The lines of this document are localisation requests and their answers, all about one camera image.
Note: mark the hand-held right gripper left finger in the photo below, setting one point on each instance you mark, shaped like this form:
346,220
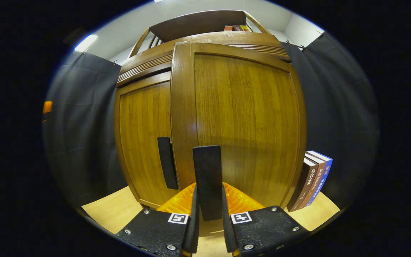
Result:
193,232

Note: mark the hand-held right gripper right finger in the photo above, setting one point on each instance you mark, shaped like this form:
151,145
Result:
228,232

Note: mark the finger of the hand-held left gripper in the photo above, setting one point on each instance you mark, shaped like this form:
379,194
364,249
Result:
47,107

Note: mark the wooden cabinet door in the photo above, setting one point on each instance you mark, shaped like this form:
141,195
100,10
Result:
141,135
248,125

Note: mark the wooden double-door shoe cabinet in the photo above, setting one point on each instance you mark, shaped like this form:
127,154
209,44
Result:
205,21

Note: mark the wooden cabinet drawer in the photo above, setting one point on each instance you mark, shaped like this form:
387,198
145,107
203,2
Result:
205,37

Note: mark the black backdrop cloth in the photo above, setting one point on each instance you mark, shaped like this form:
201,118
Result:
80,125

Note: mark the long tube ceiling light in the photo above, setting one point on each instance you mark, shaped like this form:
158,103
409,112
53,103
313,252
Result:
86,43

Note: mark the dark brown book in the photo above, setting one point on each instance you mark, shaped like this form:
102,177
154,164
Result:
303,185

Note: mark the reddish brown book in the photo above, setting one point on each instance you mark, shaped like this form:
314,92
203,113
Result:
316,182

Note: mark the brown book with gold print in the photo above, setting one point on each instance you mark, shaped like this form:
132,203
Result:
237,28

